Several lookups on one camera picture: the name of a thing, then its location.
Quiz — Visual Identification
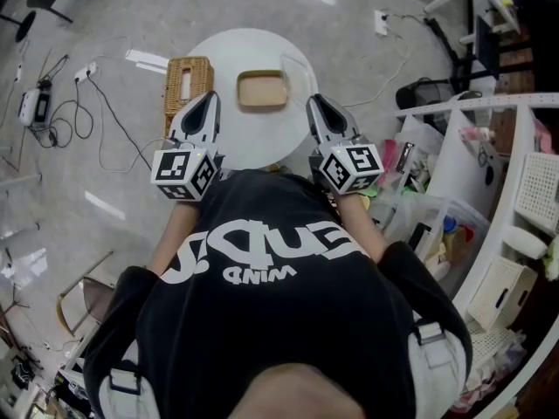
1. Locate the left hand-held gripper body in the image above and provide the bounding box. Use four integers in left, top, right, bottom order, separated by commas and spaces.
150, 122, 225, 202

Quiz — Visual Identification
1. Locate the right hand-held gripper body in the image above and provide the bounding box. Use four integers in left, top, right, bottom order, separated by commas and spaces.
307, 124, 385, 196

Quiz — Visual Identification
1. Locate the person's right forearm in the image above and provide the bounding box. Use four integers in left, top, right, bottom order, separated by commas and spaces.
335, 189, 390, 263

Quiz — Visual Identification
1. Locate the person's left forearm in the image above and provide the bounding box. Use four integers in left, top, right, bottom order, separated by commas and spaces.
146, 196, 203, 276

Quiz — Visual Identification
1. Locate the wicker tissue box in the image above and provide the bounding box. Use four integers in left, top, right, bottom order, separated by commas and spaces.
162, 55, 216, 138

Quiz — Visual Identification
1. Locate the clear plastic container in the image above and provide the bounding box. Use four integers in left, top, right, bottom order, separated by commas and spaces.
279, 52, 319, 106

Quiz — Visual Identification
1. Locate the round white table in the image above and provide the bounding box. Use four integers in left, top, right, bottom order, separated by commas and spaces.
183, 27, 321, 171

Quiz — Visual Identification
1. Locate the tan rectangular tray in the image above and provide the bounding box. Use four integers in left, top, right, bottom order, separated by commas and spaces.
235, 69, 292, 113

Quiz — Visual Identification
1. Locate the clear plastic storage bin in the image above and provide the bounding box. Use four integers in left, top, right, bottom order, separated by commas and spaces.
369, 113, 446, 200
369, 193, 492, 298

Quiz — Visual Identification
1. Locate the black mesh waste bin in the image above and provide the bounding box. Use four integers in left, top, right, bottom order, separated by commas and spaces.
394, 77, 456, 124

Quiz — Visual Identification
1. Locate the white box device with screen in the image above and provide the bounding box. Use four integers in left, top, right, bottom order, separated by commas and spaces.
17, 87, 54, 127

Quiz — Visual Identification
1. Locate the black printed t-shirt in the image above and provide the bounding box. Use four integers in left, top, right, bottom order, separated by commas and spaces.
82, 167, 473, 419

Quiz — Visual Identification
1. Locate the wooden chair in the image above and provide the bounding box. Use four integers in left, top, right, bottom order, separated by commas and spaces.
55, 249, 117, 338

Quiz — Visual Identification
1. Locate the black monitor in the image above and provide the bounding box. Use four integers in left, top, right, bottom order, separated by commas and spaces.
473, 14, 501, 81

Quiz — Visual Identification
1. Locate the white shelf unit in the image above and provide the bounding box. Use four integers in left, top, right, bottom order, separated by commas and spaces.
390, 92, 559, 419

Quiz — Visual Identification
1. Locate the black round stool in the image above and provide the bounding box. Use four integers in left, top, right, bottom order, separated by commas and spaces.
0, 10, 38, 44

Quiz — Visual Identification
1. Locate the white perforated basket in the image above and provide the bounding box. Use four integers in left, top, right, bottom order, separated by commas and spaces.
513, 151, 559, 237
465, 325, 518, 371
466, 255, 539, 333

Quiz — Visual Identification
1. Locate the black cable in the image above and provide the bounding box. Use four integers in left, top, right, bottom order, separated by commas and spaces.
25, 53, 172, 161

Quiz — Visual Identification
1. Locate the white desk frame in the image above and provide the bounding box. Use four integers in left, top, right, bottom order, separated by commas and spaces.
422, 0, 523, 46

